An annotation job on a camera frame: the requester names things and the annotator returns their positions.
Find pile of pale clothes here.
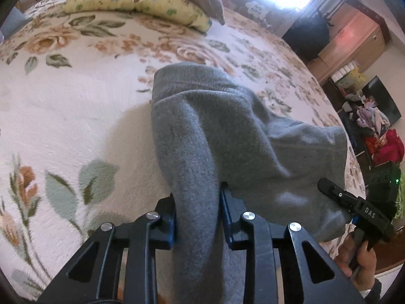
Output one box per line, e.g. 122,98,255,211
343,91,390,128

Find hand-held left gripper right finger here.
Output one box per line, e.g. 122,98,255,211
220,182,364,304

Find black television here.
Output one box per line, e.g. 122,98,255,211
361,75,403,125

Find yellow patterned pillow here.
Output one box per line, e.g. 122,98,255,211
62,0,213,34

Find floral cream blanket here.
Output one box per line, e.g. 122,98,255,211
0,0,369,301

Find person's right hand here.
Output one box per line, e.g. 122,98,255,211
335,233,378,281

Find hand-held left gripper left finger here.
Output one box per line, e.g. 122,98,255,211
39,193,178,304

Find wooden wardrobe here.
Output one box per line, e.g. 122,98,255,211
306,0,390,83

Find person's right forearm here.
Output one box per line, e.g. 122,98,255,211
356,277,384,302

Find grey pants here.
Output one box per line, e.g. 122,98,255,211
150,63,353,304

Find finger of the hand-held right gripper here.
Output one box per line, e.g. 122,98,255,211
317,178,360,212

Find red cloth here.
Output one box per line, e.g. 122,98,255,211
373,129,405,166

